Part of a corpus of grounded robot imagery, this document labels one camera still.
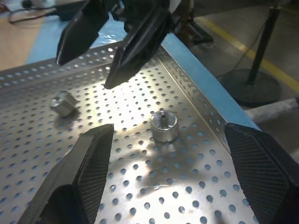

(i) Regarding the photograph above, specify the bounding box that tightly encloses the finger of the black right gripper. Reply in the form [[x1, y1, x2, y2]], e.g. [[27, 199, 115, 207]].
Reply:
[[104, 0, 172, 90], [55, 0, 110, 66]]

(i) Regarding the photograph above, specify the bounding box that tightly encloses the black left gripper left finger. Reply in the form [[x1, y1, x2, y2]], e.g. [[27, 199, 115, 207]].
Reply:
[[17, 123, 114, 224]]

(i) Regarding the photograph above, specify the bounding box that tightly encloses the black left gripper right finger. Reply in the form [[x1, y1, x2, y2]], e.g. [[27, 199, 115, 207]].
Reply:
[[223, 123, 299, 224]]

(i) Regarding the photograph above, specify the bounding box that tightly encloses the perforated steel tray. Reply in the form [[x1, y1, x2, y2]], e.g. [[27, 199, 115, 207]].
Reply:
[[0, 42, 260, 224]]

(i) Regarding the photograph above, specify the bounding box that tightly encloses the black metal stand foot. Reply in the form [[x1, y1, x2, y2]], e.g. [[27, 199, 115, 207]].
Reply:
[[177, 13, 214, 46]]

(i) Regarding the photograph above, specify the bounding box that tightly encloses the small hexagonal metal part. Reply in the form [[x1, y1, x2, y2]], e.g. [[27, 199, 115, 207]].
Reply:
[[50, 91, 78, 118]]

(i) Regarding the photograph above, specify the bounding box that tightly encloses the black stanchion with round base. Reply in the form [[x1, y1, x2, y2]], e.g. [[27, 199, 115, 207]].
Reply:
[[216, 6, 283, 108]]

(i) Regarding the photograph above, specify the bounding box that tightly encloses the silver metal roller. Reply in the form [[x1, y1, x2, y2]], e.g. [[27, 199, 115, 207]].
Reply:
[[149, 110, 180, 143]]

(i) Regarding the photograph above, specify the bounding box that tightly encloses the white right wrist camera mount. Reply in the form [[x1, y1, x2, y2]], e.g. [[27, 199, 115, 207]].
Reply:
[[168, 0, 180, 13]]

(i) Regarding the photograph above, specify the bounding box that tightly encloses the thin black floor cable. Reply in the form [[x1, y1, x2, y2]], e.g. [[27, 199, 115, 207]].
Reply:
[[216, 23, 267, 79]]

